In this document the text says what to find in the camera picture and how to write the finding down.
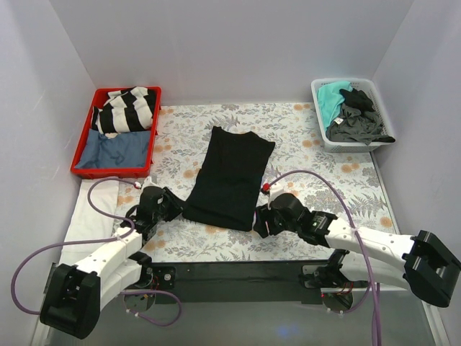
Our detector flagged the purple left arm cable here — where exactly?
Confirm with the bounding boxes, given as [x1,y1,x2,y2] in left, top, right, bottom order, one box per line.
[10,176,183,327]

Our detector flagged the floral patterned table mat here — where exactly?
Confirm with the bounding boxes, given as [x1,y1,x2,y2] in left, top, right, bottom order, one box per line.
[107,102,403,262]

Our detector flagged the teal t-shirt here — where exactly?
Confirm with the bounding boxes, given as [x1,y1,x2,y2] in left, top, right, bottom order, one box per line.
[317,81,352,128]

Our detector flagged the black white striped shirt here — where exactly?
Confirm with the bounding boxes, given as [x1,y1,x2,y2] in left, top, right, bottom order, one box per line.
[91,86,158,134]

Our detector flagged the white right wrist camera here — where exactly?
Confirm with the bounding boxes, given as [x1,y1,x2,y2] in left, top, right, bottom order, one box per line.
[261,182,286,198]

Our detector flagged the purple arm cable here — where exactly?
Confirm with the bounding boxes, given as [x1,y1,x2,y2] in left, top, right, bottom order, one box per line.
[10,176,183,327]
[266,170,382,346]

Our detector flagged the grey t-shirt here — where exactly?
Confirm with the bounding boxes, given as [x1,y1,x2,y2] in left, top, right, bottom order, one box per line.
[326,104,384,145]

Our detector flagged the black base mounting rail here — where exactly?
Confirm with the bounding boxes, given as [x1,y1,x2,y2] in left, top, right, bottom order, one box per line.
[127,252,351,308]

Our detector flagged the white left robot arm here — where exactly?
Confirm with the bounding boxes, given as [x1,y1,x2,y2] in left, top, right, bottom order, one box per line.
[39,186,184,339]

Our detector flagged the white plastic laundry basket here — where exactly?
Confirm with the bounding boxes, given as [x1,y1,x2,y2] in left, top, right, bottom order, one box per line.
[311,77,395,153]

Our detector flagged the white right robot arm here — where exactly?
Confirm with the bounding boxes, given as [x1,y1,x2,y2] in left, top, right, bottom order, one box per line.
[254,193,460,308]

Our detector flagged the aluminium table frame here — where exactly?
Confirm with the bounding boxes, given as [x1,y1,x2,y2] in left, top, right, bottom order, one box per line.
[30,262,451,346]

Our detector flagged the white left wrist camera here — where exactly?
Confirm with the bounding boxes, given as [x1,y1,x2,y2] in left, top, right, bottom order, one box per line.
[133,176,159,191]

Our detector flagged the red plastic tray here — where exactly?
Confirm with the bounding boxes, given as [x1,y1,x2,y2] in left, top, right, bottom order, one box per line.
[71,86,161,179]

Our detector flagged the white folded cloth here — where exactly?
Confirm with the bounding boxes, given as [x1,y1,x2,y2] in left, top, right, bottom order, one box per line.
[58,179,120,265]

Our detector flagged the black t-shirt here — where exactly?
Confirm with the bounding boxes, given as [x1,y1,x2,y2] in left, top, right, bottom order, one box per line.
[182,127,275,231]

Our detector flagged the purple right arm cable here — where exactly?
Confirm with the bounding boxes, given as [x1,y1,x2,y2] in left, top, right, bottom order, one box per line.
[266,170,382,346]

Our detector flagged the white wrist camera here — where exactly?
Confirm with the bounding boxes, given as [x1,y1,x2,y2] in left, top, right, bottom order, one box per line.
[133,176,159,191]
[261,182,286,198]

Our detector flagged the blue folded shirt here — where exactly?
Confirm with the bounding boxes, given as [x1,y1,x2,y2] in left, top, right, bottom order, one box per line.
[76,129,151,169]

